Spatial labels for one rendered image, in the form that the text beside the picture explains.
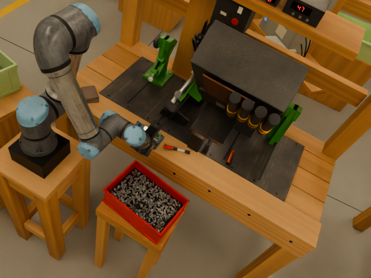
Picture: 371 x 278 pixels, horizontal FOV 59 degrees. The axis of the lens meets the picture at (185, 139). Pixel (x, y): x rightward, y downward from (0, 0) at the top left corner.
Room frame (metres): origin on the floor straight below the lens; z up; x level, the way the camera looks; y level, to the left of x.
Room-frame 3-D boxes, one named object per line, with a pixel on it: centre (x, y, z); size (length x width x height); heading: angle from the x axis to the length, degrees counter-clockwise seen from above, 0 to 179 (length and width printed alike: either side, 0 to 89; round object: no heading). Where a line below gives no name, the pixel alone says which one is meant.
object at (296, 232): (0.98, -0.01, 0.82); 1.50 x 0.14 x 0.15; 78
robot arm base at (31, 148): (0.73, 0.59, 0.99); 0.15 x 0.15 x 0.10
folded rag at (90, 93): (1.12, 0.55, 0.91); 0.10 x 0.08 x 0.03; 38
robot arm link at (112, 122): (0.78, 0.28, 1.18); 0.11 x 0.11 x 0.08; 77
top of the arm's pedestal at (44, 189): (0.73, 0.59, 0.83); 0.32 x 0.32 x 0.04; 80
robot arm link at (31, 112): (0.74, 0.59, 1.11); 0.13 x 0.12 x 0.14; 167
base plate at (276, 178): (1.26, -0.06, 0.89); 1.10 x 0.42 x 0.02; 78
